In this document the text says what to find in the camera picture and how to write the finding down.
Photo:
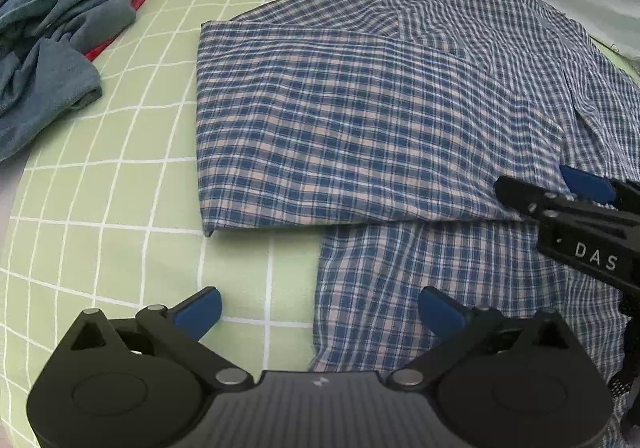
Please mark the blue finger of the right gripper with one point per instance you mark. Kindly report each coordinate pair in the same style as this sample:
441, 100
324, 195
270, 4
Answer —
622, 194
531, 200

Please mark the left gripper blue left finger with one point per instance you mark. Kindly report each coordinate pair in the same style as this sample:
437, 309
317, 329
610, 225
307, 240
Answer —
176, 333

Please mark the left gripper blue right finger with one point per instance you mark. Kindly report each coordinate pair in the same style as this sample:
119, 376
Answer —
459, 329

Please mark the blue plaid shirt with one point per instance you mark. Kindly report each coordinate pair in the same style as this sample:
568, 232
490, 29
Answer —
387, 122

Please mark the green grid mat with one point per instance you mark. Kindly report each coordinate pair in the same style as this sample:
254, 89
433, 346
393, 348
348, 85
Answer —
106, 214

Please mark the blue denim garment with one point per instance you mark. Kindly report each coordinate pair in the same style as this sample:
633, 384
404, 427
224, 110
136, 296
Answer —
44, 71

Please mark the red garment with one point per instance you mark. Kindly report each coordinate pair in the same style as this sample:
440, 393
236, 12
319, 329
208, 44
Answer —
131, 16

